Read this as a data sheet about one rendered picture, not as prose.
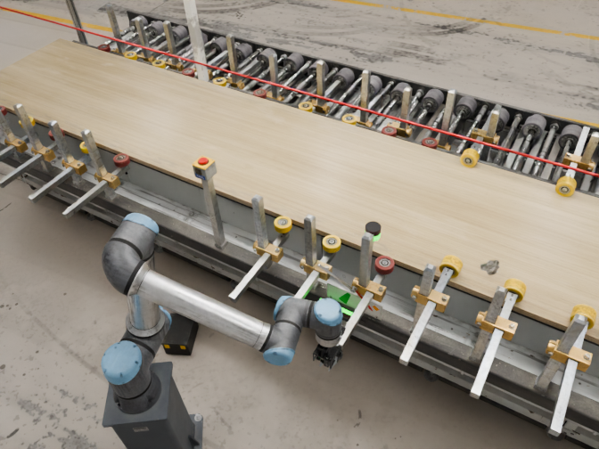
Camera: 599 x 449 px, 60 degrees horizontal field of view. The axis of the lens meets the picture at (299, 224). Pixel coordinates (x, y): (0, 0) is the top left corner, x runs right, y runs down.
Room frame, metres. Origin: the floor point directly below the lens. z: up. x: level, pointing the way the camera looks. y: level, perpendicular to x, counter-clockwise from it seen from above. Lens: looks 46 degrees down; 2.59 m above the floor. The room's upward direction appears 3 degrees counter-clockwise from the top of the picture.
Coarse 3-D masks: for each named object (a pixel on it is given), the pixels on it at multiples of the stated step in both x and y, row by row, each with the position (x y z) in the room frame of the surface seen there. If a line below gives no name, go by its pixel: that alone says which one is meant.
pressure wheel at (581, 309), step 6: (576, 306) 1.09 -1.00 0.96; (582, 306) 1.08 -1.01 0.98; (588, 306) 1.07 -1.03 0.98; (576, 312) 1.06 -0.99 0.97; (582, 312) 1.05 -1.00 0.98; (588, 312) 1.05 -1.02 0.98; (594, 312) 1.06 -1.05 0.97; (570, 318) 1.06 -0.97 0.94; (588, 318) 1.03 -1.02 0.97; (594, 318) 1.03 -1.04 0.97; (588, 324) 1.03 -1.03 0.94; (594, 324) 1.02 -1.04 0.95
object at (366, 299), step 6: (378, 276) 1.36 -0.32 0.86; (384, 276) 1.37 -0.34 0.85; (378, 282) 1.33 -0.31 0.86; (366, 294) 1.27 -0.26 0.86; (372, 294) 1.27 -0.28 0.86; (366, 300) 1.24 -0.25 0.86; (360, 306) 1.21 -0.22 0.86; (366, 306) 1.22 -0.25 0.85; (354, 312) 1.19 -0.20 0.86; (360, 312) 1.19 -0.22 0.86; (354, 318) 1.16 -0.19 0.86; (360, 318) 1.18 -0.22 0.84; (348, 324) 1.13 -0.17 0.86; (354, 324) 1.13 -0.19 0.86; (348, 330) 1.11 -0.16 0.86; (342, 336) 1.08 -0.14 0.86; (348, 336) 1.08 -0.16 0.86; (342, 342) 1.06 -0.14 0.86; (342, 348) 1.05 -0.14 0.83
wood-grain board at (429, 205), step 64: (64, 64) 3.26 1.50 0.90; (128, 64) 3.21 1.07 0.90; (64, 128) 2.51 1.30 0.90; (128, 128) 2.48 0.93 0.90; (192, 128) 2.44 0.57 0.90; (256, 128) 2.41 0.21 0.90; (320, 128) 2.38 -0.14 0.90; (256, 192) 1.88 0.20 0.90; (320, 192) 1.86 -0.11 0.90; (384, 192) 1.83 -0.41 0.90; (448, 192) 1.81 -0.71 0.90; (512, 192) 1.78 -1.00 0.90; (576, 192) 1.76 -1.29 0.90; (512, 256) 1.40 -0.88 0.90; (576, 256) 1.38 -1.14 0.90
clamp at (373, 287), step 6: (354, 282) 1.33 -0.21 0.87; (372, 282) 1.32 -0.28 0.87; (360, 288) 1.31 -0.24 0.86; (366, 288) 1.30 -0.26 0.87; (372, 288) 1.30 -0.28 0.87; (378, 288) 1.29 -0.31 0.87; (384, 288) 1.29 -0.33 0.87; (378, 294) 1.26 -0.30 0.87; (384, 294) 1.29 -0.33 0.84; (378, 300) 1.26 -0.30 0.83
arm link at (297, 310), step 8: (280, 304) 1.01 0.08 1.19; (288, 304) 1.01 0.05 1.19; (296, 304) 1.01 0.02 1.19; (304, 304) 1.01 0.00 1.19; (312, 304) 1.01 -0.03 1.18; (280, 312) 0.99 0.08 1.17; (288, 312) 0.98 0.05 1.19; (296, 312) 0.98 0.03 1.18; (304, 312) 0.98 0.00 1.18; (288, 320) 0.95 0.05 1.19; (296, 320) 0.95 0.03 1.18; (304, 320) 0.96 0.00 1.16
